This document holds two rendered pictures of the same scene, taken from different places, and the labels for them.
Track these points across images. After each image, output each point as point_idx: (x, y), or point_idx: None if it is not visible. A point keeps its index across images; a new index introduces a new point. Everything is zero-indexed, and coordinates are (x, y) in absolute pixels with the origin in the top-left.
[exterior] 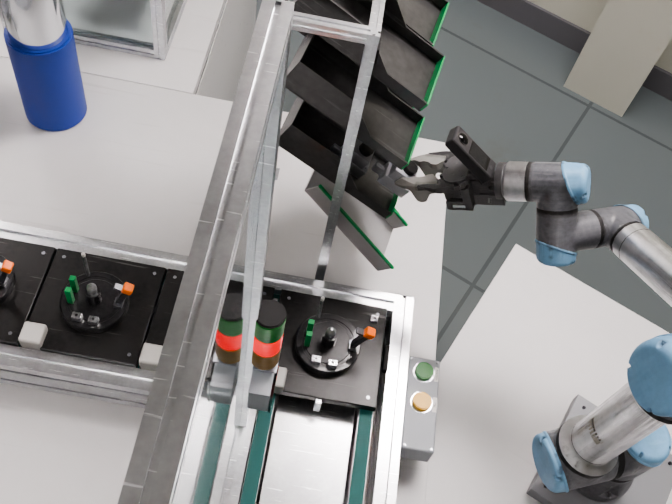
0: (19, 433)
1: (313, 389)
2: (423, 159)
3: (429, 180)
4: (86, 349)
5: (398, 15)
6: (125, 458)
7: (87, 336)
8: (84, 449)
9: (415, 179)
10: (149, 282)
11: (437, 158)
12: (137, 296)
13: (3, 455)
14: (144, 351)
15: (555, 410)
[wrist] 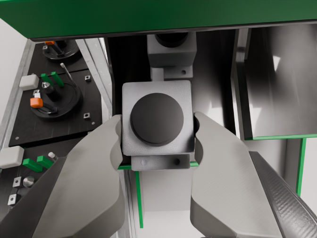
0: (16, 70)
1: (2, 193)
2: (211, 143)
3: (74, 192)
4: (35, 57)
5: None
6: (0, 111)
7: (43, 55)
8: (6, 94)
9: (99, 144)
10: (85, 63)
11: (238, 191)
12: (74, 63)
13: (5, 69)
14: (28, 76)
15: None
